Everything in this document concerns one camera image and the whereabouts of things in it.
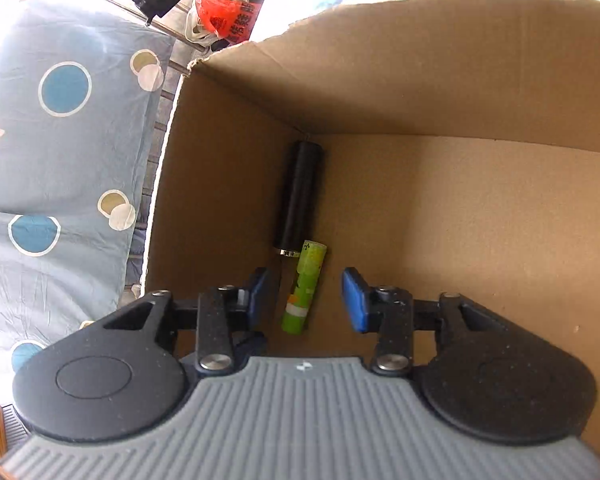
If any green tube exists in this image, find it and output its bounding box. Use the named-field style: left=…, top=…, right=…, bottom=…
left=280, top=240, right=329, bottom=336

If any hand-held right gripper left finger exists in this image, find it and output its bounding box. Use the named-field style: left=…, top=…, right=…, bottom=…
left=102, top=266, right=271, bottom=374

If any brown cardboard box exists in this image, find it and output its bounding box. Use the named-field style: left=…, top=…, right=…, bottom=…
left=141, top=0, right=600, bottom=466

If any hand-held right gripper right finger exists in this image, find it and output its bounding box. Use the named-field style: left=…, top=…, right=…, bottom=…
left=341, top=266, right=506, bottom=374

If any red plastic bag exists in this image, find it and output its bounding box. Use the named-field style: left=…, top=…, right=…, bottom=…
left=194, top=0, right=261, bottom=46

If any black cylinder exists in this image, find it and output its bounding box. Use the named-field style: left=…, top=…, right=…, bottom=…
left=272, top=141, right=326, bottom=258

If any blue patterned quilt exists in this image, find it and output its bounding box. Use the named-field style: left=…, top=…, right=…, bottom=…
left=0, top=0, right=176, bottom=396

